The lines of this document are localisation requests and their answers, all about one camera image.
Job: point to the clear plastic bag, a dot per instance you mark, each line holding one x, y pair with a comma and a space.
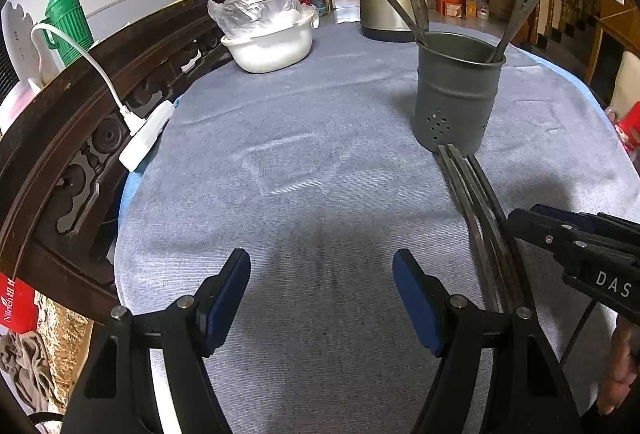
255, 7

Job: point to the golden patterned cloth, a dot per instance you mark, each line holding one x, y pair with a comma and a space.
65, 349

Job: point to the blue water bottle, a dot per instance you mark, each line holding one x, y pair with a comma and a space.
319, 2

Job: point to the person's right hand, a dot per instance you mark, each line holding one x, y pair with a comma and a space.
622, 364

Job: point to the green thermos flask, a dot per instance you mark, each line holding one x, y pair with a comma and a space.
70, 24

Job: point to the beige crumpled cloth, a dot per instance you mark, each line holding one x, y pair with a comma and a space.
27, 364

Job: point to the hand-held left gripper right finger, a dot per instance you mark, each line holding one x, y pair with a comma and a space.
417, 304

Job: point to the beige sofa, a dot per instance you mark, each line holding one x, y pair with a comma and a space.
627, 74

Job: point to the white power strip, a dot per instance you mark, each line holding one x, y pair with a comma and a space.
147, 137

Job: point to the red cardboard box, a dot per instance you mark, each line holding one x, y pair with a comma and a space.
17, 304

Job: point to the tall orange box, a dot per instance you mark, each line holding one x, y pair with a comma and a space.
451, 3

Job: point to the red plastic chair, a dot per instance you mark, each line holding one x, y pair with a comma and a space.
630, 129

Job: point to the grey metal utensil holder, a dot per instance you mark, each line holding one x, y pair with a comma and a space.
457, 99

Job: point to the grey tablecloth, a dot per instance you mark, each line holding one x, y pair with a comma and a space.
300, 154

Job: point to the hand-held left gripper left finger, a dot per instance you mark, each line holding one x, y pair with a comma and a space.
227, 301

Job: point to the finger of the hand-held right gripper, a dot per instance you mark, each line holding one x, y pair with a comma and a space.
535, 229
605, 225

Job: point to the blue tablecloth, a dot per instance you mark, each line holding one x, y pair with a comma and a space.
129, 186

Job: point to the white fan heater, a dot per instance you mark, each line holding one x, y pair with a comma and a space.
17, 79

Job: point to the white plastic basin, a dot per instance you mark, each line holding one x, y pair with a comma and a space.
272, 49

